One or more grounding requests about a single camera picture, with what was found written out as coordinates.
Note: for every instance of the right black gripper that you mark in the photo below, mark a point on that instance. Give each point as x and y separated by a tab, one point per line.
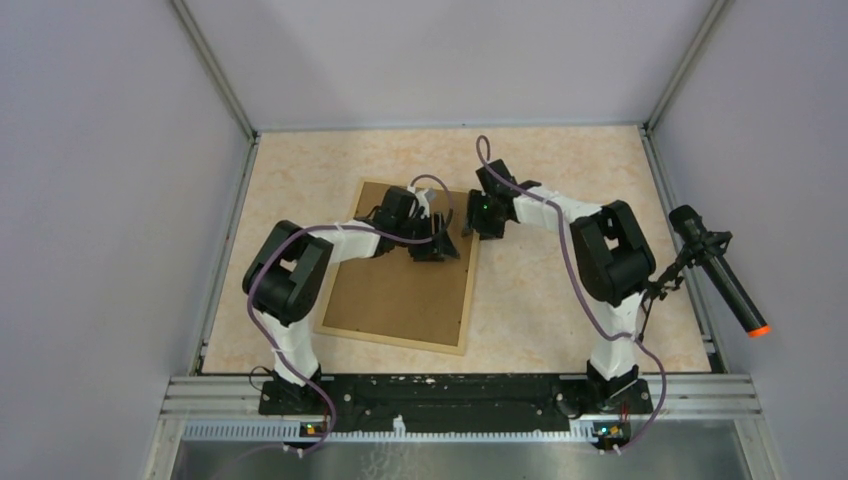
475	222

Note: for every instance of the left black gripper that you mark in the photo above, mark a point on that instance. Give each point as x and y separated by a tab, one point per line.
434	251

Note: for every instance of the light wooden picture frame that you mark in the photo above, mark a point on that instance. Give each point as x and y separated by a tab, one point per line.
470	298

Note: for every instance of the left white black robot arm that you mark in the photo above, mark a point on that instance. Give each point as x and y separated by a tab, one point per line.
285	278

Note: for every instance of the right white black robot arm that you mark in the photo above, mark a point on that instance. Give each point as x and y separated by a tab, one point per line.
607	258

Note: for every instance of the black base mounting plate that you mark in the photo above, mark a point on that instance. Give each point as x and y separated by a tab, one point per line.
454	403

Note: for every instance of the black microphone tripod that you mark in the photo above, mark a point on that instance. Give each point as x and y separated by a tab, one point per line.
669	281

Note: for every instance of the black microphone orange tip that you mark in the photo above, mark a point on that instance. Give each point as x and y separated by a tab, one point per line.
687	224

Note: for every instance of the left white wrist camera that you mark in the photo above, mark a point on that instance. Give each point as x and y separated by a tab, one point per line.
421	207

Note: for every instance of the white toothed cable rail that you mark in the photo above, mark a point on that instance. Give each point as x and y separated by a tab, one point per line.
294	432

